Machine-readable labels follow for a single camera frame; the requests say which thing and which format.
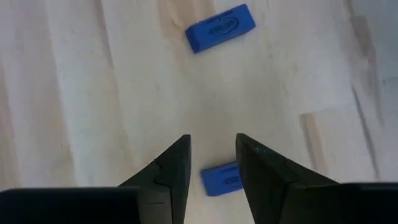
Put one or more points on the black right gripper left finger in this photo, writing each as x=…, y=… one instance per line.
x=140, y=202

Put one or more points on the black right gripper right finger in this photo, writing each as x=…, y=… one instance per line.
x=295, y=202

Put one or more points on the blue rectangular eraser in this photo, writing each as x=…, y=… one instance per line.
x=220, y=28
x=221, y=180

